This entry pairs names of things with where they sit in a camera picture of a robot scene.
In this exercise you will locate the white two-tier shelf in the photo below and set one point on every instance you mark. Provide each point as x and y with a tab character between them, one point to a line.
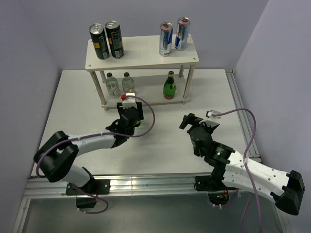
147	67

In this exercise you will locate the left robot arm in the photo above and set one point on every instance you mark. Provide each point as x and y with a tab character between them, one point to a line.
56	157

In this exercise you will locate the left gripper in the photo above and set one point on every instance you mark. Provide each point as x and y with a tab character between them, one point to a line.
139	109

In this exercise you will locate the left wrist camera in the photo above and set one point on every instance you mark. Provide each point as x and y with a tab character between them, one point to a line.
128	99

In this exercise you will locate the black can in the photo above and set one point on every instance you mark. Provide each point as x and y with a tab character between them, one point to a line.
113	31
99	40

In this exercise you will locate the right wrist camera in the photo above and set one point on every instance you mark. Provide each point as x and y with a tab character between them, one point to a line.
211	119

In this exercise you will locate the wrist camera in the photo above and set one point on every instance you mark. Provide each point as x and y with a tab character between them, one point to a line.
128	99
211	119

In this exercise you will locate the clear soda bottle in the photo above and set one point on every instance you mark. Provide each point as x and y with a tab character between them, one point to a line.
128	83
112	85

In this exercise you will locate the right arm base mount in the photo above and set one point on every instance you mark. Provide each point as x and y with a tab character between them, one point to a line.
217	192

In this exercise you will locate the black can right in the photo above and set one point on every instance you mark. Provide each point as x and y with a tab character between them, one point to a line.
113	31

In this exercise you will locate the aluminium rail frame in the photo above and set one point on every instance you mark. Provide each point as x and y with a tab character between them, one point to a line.
151	180

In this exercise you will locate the black can left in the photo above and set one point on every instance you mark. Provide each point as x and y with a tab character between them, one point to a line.
99	40

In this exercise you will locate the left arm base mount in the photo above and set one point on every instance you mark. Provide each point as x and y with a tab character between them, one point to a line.
89	195

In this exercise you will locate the silver can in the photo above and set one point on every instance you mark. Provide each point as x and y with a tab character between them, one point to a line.
182	31
166	35

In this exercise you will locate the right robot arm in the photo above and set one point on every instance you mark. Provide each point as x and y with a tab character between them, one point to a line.
232	170

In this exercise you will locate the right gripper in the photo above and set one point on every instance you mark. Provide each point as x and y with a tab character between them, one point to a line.
190	119

